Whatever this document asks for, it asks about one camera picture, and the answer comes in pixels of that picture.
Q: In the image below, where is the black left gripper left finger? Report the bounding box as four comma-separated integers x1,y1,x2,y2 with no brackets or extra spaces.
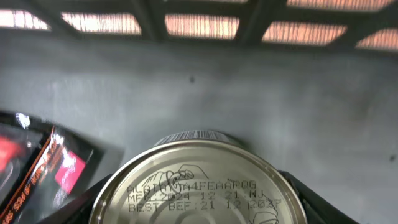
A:
38,174,112,224

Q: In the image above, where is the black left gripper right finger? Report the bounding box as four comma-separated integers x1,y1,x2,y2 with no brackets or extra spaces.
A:
280,171,359,224

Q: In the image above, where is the black red snack packet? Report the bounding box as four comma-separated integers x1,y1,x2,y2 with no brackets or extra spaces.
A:
1,111,104,223

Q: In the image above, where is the grey plastic basket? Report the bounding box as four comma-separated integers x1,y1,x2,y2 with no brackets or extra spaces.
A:
1,1,397,223

